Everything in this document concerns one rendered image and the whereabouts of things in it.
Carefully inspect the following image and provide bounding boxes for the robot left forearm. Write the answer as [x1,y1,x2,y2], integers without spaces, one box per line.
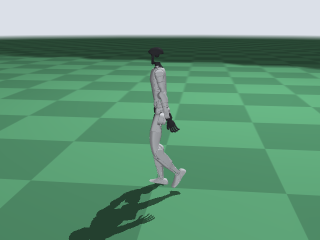
[159,91,170,119]

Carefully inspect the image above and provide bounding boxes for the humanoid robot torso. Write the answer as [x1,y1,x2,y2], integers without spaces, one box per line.
[150,66,167,114]

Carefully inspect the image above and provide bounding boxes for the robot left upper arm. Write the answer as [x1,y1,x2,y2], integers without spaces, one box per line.
[154,69,167,100]

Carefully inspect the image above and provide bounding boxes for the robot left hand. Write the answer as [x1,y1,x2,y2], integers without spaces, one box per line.
[165,113,180,133]

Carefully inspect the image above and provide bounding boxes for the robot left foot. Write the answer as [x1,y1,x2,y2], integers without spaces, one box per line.
[171,168,186,188]

